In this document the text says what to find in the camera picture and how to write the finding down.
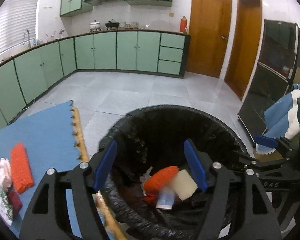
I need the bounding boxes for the brown wooden door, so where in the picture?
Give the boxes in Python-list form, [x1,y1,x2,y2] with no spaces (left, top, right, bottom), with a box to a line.
[224,0,262,100]
[186,0,232,77]

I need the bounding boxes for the black-lined trash bin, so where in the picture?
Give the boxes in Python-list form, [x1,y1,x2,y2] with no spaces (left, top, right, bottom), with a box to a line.
[99,105,248,239]

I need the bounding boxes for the white window blinds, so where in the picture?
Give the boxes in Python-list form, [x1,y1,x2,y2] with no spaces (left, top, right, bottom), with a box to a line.
[0,0,38,54]

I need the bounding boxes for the folded blue white mat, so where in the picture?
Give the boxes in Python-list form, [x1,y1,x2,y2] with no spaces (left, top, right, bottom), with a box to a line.
[255,83,300,156]

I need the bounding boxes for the dark red small packet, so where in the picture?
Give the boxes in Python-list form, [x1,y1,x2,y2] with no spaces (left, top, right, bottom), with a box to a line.
[7,190,23,218]

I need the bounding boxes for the black wok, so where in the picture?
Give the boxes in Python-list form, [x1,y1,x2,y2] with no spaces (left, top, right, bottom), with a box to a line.
[105,20,120,30]

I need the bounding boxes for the white green snack packet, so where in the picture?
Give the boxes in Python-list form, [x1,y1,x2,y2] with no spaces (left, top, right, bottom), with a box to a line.
[0,187,13,226]

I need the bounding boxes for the yellow sponge block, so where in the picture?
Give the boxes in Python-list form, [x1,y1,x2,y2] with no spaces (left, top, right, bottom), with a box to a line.
[171,170,198,201]

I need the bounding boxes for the orange foam net roll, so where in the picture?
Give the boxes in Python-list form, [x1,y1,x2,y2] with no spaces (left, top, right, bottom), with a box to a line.
[143,166,179,205]

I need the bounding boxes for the white cooking pot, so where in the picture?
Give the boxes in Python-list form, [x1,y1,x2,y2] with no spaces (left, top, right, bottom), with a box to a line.
[89,20,101,32]

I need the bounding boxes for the red thermos flask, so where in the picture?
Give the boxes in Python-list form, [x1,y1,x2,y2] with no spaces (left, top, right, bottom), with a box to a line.
[179,16,187,33]

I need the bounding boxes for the green lower kitchen cabinets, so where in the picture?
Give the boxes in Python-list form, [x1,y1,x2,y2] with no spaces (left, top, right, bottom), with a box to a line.
[0,30,191,129]

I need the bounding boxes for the chrome sink faucet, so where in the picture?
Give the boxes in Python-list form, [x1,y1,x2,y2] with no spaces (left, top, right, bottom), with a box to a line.
[22,29,31,49]

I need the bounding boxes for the black glass cabinet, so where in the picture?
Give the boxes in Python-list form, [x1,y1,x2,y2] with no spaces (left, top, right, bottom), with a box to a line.
[238,20,300,141]

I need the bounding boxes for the white tissue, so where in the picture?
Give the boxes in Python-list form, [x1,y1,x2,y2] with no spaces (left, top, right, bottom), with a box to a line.
[0,158,13,192]

